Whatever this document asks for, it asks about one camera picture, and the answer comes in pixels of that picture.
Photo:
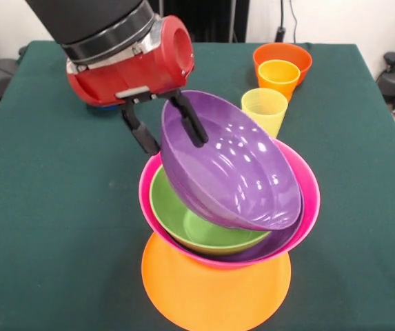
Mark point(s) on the large pink plastic bowl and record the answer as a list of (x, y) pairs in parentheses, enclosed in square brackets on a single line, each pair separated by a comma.
[(309, 193)]

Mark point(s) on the purple plastic bowl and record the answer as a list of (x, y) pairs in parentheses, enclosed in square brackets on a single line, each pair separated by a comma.
[(235, 165), (283, 238)]

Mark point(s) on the light green plastic bowl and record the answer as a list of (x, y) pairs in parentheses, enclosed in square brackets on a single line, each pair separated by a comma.
[(169, 213)]

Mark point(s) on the large orange plastic bowl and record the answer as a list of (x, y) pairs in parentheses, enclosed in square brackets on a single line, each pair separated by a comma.
[(200, 300)]

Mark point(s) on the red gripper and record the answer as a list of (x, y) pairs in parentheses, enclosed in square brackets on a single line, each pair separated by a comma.
[(131, 79)]

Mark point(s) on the yellow plastic cup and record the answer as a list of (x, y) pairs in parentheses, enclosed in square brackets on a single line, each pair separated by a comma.
[(269, 110)]

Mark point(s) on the small red-orange plastic bowl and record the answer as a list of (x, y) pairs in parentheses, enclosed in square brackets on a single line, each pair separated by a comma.
[(304, 60)]

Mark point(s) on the orange plastic cup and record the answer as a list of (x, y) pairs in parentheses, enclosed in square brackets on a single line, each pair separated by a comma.
[(278, 81)]

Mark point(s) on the dark green tablecloth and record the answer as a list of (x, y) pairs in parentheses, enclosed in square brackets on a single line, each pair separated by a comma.
[(45, 224)]

